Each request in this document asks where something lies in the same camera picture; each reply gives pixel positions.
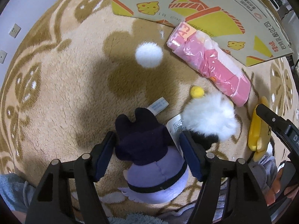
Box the white fluffy pompom ball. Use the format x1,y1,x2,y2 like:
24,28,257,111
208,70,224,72
135,42,163,68

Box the beige patterned carpet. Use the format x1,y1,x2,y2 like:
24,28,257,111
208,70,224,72
0,0,299,220

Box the white wall socket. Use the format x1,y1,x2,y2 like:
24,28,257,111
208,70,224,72
9,24,21,38
0,50,7,64

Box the upper white wall socket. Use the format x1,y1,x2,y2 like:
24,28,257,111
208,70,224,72
9,24,21,38

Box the purple white-haired plush doll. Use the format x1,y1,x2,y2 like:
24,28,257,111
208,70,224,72
115,108,189,204

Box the printed cardboard box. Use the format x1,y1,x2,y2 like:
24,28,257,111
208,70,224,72
111,0,293,66

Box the pink wrapped tissue pack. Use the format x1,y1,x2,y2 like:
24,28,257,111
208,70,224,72
167,22,251,107

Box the lower white wall socket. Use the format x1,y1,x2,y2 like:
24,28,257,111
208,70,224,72
0,50,7,64

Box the right hand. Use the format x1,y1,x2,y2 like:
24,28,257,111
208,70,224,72
265,165,298,206

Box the yellow dog plush toy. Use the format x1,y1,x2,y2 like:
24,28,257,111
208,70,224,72
247,106,272,162

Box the white fluffy plush yellow pompoms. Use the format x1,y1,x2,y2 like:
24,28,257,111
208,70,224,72
166,85,239,151

